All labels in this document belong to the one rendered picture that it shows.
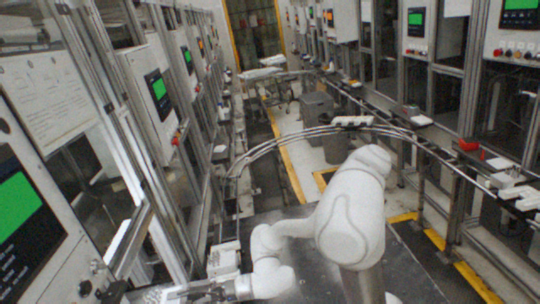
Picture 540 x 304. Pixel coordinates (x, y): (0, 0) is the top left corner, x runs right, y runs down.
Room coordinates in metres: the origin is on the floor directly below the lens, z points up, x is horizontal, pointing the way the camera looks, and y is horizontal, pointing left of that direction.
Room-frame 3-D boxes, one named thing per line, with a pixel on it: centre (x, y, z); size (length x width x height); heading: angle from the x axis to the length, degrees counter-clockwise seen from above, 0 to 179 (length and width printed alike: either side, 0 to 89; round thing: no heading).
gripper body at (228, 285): (0.82, 0.33, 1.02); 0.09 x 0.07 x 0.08; 95
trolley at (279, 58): (7.76, 0.05, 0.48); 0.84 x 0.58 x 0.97; 13
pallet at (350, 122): (2.80, -0.60, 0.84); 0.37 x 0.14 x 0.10; 63
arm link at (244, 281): (0.82, 0.25, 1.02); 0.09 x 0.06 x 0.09; 5
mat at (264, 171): (5.50, 0.46, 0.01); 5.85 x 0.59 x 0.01; 5
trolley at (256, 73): (6.46, 0.34, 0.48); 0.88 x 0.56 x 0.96; 113
